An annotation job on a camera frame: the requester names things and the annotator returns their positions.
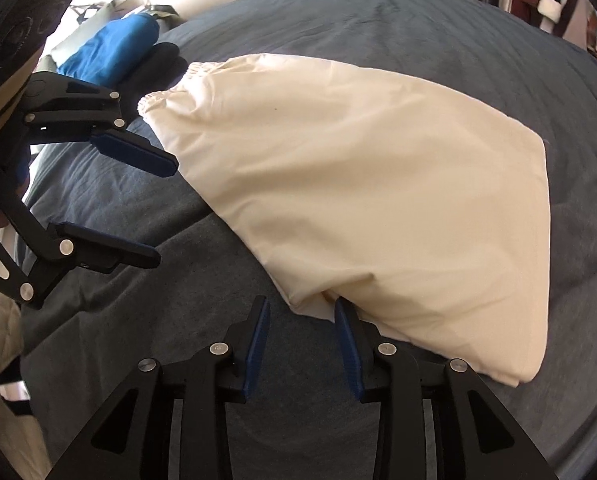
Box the cream pants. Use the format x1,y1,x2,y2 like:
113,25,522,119
138,53,550,386

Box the blue folded garment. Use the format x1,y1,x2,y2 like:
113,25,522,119
58,13,160,89

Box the black folded garment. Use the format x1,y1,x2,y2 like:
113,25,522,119
116,42,188,124

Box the olive green cloth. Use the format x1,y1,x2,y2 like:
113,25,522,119
146,4,184,30

